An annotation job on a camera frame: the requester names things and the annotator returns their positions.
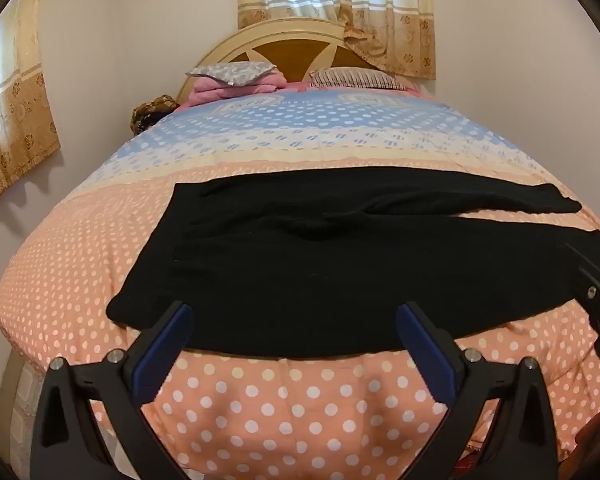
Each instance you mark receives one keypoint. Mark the brown patterned cloth bundle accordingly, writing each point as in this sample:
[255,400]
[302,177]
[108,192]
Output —
[150,110]

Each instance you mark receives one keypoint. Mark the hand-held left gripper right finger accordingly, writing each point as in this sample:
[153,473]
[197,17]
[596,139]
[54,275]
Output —
[425,355]

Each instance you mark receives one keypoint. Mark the grey patterned pillow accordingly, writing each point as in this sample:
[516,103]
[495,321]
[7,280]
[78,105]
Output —
[230,72]

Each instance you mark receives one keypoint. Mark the pink folded blanket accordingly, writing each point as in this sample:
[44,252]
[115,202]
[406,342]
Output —
[220,92]

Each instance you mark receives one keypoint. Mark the black pants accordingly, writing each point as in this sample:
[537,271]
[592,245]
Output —
[305,260]

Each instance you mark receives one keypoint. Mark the cream wooden headboard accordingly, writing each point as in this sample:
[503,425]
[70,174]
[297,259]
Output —
[280,55]

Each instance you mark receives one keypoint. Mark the striped pillow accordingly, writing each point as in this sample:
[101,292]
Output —
[355,79]

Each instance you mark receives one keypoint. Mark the polka dot bed blanket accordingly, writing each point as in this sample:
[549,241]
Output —
[280,410]

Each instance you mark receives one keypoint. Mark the beige floral window curtain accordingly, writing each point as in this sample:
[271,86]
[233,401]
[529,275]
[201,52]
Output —
[380,20]
[15,110]

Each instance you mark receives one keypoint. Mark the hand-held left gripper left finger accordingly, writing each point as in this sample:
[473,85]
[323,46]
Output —
[162,355]

